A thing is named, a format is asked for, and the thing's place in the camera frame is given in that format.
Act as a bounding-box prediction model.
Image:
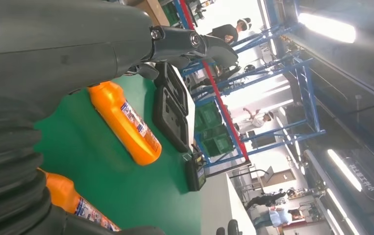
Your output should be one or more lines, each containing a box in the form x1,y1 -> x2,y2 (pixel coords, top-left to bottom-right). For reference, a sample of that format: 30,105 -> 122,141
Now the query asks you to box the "orange detergent bottle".
39,168 -> 122,233
87,81 -> 162,166

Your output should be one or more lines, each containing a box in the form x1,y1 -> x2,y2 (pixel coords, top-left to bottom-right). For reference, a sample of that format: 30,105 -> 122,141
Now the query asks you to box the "person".
207,18 -> 252,45
245,189 -> 286,210
238,108 -> 275,134
253,207 -> 304,228

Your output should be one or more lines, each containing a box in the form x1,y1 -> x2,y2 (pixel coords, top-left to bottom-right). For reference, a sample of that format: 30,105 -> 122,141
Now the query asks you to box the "black remote controller with screen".
185,152 -> 207,192

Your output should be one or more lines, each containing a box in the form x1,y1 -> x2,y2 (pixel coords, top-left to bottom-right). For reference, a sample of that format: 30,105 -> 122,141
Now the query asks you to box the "green plastic crate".
195,102 -> 223,131
203,132 -> 235,158

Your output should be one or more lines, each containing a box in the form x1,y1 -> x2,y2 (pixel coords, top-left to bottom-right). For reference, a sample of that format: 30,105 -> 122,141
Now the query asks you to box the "blue and red rack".
174,0 -> 326,167

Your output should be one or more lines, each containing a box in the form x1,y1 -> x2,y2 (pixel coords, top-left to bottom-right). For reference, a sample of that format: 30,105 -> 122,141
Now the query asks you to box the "black foam-lined case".
152,61 -> 191,153

